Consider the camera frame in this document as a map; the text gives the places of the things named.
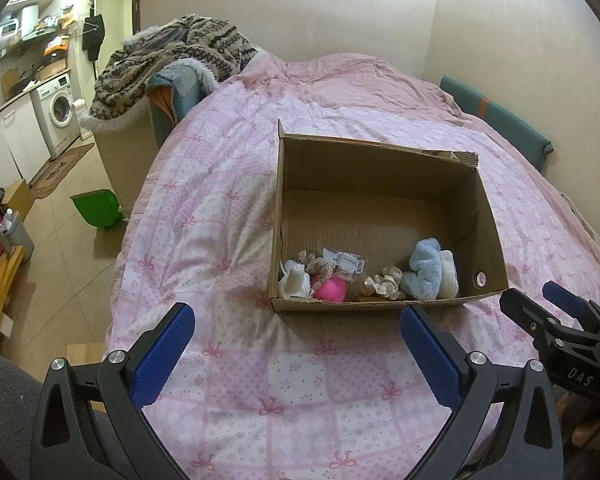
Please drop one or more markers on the white kitchen cabinet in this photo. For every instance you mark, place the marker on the white kitchen cabinet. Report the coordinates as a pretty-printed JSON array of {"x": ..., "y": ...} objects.
[{"x": 10, "y": 135}]

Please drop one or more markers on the white cylinder heater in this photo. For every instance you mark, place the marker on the white cylinder heater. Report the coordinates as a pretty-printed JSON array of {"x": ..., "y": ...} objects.
[{"x": 30, "y": 17}]

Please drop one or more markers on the pink printed quilt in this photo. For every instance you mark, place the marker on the pink printed quilt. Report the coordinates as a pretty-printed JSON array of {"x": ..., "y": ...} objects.
[{"x": 220, "y": 210}]

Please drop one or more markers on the brown cardboard box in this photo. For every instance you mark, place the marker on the brown cardboard box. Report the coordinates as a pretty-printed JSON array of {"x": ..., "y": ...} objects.
[{"x": 380, "y": 195}]

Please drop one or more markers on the patterned fur-trimmed coat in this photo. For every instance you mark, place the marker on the patterned fur-trimmed coat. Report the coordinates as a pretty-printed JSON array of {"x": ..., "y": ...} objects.
[{"x": 180, "y": 40}]

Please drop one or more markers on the dark door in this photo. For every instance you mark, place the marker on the dark door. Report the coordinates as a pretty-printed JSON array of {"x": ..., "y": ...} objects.
[{"x": 136, "y": 5}]

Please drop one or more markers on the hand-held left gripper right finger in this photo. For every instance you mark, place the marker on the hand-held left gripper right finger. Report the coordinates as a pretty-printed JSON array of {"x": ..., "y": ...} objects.
[{"x": 430, "y": 355}]

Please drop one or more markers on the beige bed footboard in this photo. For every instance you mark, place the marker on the beige bed footboard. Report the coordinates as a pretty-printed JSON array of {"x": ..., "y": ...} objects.
[{"x": 120, "y": 160}]

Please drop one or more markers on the white fluffy scrunchie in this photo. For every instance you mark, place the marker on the white fluffy scrunchie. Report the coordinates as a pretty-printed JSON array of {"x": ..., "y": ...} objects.
[{"x": 296, "y": 282}]

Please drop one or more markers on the small cardboard box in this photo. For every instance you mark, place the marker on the small cardboard box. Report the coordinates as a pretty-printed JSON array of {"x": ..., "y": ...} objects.
[{"x": 20, "y": 197}]

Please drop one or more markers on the toilet paper roll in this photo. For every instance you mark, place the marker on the toilet paper roll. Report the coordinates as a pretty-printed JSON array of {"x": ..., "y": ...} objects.
[{"x": 79, "y": 105}]

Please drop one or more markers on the clear plastic packet with label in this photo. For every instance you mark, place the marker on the clear plastic packet with label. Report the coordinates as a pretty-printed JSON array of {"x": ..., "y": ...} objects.
[{"x": 347, "y": 261}]

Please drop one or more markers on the grey bin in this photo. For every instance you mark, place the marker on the grey bin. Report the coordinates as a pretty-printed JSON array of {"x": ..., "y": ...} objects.
[{"x": 20, "y": 237}]

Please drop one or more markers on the white washing machine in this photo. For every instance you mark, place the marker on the white washing machine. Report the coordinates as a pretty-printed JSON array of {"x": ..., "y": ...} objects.
[{"x": 55, "y": 110}]

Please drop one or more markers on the black hanging jacket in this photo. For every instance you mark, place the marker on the black hanging jacket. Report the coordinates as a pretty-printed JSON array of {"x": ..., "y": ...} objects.
[{"x": 94, "y": 35}]

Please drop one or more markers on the person's left leg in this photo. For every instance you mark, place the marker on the person's left leg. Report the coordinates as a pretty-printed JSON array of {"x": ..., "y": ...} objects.
[{"x": 5, "y": 410}]

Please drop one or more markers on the green dustpan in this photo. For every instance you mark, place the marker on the green dustpan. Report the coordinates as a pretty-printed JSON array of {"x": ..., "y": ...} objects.
[{"x": 97, "y": 207}]

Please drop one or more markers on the wooden chair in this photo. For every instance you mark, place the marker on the wooden chair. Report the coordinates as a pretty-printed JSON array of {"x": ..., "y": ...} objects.
[{"x": 0, "y": 285}]

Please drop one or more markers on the blue fluffy scrunchie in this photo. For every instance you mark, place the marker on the blue fluffy scrunchie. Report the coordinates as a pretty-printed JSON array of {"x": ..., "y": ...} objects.
[{"x": 422, "y": 270}]

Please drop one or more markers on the brown door mat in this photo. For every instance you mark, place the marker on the brown door mat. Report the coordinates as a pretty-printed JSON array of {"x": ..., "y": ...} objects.
[{"x": 60, "y": 170}]

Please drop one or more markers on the cream satin scrunchie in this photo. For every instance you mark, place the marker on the cream satin scrunchie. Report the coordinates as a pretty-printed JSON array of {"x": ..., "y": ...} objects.
[{"x": 387, "y": 282}]

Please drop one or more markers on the white microwave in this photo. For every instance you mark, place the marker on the white microwave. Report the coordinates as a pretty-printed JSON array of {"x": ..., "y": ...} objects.
[{"x": 5, "y": 27}]

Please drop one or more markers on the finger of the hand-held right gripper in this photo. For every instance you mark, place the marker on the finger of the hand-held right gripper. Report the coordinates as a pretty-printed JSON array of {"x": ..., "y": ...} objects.
[
  {"x": 522, "y": 310},
  {"x": 562, "y": 297}
]

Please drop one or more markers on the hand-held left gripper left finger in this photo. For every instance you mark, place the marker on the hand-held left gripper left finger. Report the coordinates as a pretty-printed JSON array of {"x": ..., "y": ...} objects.
[{"x": 165, "y": 355}]

